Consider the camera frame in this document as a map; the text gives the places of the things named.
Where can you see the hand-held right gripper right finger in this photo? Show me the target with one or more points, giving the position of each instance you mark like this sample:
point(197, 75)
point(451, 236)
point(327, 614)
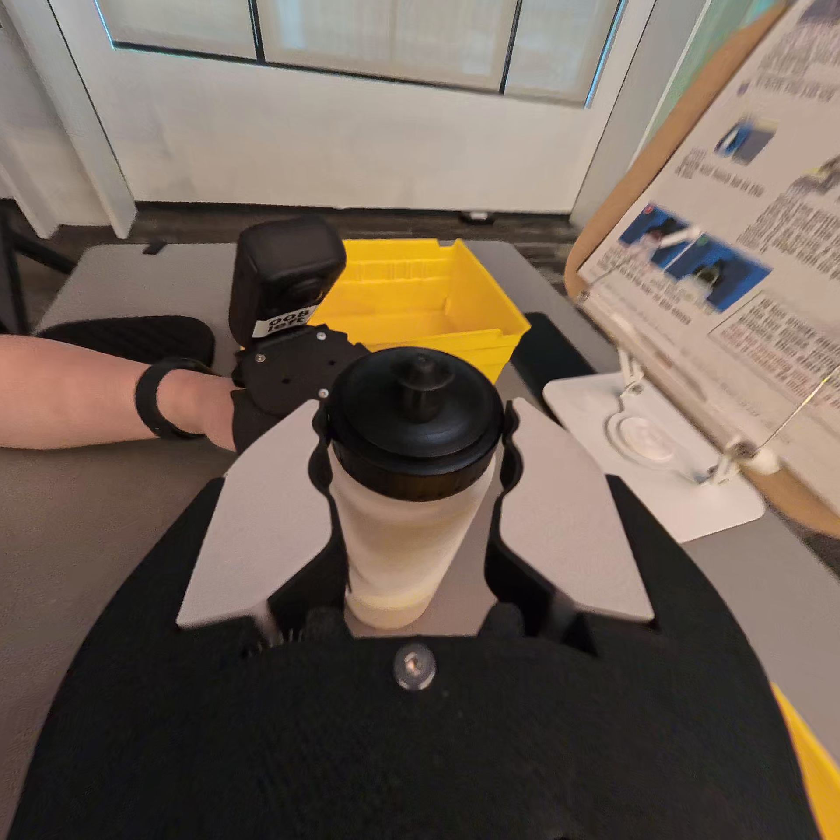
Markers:
point(571, 525)

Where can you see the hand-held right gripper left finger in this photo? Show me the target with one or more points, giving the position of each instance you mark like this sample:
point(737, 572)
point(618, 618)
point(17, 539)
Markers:
point(256, 525)

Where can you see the black bottle lid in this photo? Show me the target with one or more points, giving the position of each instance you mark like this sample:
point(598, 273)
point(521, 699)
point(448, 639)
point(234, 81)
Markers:
point(413, 433)

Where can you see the white plastic bottle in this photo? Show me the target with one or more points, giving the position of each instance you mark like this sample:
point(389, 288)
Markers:
point(407, 558)

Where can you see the yellow plastic bin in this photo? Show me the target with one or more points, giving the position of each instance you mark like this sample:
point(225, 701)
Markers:
point(472, 308)
point(820, 774)

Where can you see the person's left forearm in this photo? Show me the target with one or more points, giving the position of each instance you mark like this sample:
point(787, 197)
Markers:
point(65, 394)

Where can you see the person's left hand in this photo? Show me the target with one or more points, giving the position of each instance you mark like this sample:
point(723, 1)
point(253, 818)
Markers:
point(213, 413)

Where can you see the small black flat object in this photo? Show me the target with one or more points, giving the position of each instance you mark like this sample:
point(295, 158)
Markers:
point(155, 248)

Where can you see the small black floor box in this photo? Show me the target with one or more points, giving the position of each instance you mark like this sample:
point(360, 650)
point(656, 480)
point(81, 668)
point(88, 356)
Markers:
point(477, 216)

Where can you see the printed instruction sheet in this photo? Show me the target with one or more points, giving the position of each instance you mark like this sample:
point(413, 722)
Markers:
point(754, 295)

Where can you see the large window with blinds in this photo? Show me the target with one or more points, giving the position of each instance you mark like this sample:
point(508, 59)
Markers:
point(394, 39)

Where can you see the black metal frame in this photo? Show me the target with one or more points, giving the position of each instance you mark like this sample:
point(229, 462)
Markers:
point(13, 282)

